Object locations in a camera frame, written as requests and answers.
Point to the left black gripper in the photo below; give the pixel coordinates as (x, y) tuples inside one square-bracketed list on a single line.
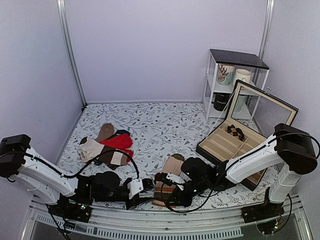
[(136, 200)]

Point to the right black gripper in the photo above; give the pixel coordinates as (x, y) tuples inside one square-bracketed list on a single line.
[(182, 200)]

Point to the beige striped ribbed sock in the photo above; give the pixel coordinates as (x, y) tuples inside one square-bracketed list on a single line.
[(163, 185)]

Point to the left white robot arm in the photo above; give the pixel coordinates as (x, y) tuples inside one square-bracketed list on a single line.
[(20, 162)]

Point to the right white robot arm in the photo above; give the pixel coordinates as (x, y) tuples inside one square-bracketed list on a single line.
[(287, 145)]

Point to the red sock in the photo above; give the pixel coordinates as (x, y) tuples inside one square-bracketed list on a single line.
[(121, 142)]

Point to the brown beige block sock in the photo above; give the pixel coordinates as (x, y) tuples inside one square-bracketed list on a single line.
[(90, 148)]

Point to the dark green sock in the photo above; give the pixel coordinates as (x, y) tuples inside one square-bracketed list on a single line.
[(120, 132)]

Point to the tan brown sock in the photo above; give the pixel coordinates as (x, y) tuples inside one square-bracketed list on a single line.
[(106, 131)]

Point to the floral tablecloth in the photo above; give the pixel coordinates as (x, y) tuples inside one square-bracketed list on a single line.
[(157, 130)]

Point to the brown argyle rolled sock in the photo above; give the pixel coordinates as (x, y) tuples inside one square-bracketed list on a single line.
[(235, 131)]

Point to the black mug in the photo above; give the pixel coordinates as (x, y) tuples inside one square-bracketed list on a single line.
[(220, 101)]

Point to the black compartment organizer box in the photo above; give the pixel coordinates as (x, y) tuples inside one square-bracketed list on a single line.
[(257, 120)]

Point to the pale green mug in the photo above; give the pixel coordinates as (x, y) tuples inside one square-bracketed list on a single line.
[(241, 100)]

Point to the floral pattern mug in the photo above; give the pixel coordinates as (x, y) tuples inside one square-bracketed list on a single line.
[(225, 74)]

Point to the cream white mug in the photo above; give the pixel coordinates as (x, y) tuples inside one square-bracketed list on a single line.
[(242, 75)]

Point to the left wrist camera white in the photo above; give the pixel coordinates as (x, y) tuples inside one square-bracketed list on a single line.
[(135, 187)]

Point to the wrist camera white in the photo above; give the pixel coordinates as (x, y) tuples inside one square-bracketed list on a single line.
[(135, 187), (171, 179)]

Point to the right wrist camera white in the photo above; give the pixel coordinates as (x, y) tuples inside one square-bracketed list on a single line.
[(171, 179)]

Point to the aluminium front rail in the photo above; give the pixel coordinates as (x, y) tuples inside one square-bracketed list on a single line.
[(108, 223)]

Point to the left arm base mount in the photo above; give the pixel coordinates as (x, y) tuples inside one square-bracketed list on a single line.
[(69, 209)]

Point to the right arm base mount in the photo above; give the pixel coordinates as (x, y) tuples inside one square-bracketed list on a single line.
[(265, 211)]

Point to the white frame glass shelf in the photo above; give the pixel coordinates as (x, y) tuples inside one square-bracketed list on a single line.
[(242, 60)]

